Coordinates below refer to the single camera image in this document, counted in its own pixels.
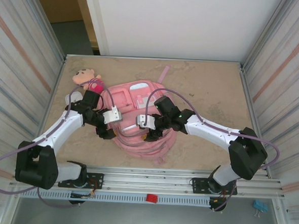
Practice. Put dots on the pink student backpack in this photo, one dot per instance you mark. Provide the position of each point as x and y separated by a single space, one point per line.
142 152

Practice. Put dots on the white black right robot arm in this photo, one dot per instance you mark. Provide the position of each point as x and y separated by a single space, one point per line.
209 134

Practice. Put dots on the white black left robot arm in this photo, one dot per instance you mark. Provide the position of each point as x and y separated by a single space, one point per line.
59 129

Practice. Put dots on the small white plastic box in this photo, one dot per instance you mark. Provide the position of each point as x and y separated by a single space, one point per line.
75 96

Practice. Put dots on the pink plush doll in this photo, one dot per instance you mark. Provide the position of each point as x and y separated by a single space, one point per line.
84 76

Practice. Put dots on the red block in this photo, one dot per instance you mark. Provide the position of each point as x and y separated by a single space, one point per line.
151 198

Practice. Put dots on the brown wooden door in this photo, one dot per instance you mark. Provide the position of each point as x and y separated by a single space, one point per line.
59 2

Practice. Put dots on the blue binder clip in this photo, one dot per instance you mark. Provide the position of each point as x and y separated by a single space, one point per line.
260 205

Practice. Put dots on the aluminium frame rail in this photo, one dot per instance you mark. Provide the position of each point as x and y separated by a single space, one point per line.
147 183

